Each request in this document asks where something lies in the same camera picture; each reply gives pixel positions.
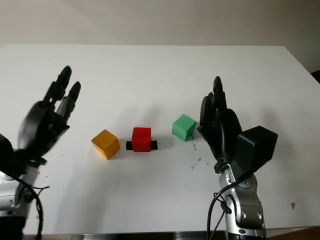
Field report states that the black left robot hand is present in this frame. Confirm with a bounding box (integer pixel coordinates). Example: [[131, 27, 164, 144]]
[[14, 65, 82, 163]]

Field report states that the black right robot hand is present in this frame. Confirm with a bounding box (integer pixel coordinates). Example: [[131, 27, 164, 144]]
[[197, 76, 245, 173]]

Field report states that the green cube block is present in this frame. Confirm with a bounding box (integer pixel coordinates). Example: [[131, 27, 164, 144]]
[[171, 114, 197, 143]]

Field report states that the yellow cube block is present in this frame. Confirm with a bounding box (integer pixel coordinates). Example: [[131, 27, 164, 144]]
[[91, 129, 121, 160]]

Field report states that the red cube block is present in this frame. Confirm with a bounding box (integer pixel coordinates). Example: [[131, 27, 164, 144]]
[[131, 126, 153, 153]]

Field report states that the black tape strip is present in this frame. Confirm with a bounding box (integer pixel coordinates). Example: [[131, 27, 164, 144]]
[[125, 140, 158, 152]]

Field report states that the dark round robot torso part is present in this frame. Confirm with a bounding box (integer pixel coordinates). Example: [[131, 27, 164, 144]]
[[172, 231, 208, 240]]

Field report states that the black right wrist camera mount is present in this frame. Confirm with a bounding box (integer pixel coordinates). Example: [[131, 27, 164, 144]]
[[233, 125, 279, 178]]

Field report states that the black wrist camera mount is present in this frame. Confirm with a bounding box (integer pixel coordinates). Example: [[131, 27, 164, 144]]
[[233, 125, 279, 178], [0, 133, 33, 180]]

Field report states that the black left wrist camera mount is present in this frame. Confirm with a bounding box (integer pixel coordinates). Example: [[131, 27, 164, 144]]
[[0, 133, 33, 180]]

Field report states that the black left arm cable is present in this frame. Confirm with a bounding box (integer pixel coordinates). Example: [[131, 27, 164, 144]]
[[9, 172, 51, 240]]

